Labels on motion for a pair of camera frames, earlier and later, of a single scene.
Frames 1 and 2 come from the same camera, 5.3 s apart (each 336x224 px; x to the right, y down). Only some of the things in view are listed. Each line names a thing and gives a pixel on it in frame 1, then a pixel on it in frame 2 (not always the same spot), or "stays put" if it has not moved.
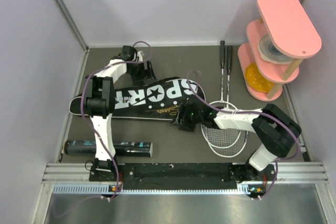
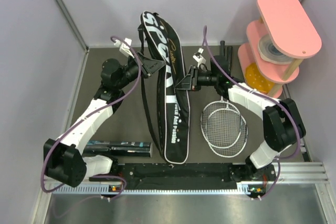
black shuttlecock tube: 125,149 stays put
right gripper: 184,109 to 190,82
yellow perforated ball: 255,80 stays put
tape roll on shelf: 270,54 stays put
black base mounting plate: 181,176 stays put
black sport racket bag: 156,100 to 167,108
